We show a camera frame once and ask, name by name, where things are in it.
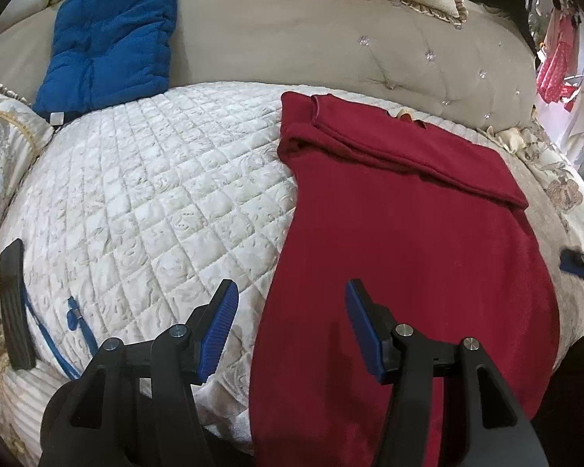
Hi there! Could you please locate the blue lanyard cord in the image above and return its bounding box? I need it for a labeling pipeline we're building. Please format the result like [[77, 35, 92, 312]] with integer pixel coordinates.
[[21, 283, 99, 382]]

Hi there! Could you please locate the red polka dot dress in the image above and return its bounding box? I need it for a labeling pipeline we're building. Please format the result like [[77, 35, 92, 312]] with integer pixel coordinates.
[[536, 7, 580, 112]]

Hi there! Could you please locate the white quilted bedspread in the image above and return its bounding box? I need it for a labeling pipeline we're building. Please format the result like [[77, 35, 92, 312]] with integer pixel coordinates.
[[0, 81, 584, 466]]

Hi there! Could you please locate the red knit garment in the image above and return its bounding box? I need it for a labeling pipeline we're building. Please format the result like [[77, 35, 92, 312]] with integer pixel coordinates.
[[250, 92, 559, 466]]

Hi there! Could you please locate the blue quilted cushion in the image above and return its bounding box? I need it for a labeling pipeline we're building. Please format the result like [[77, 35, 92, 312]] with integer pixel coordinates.
[[33, 0, 178, 120]]

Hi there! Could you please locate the floral white duvet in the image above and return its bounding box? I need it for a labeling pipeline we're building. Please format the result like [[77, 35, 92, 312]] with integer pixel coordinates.
[[513, 117, 584, 252]]

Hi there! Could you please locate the beige tufted headboard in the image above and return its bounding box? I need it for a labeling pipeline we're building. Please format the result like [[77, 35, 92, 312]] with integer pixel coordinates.
[[0, 0, 539, 133]]

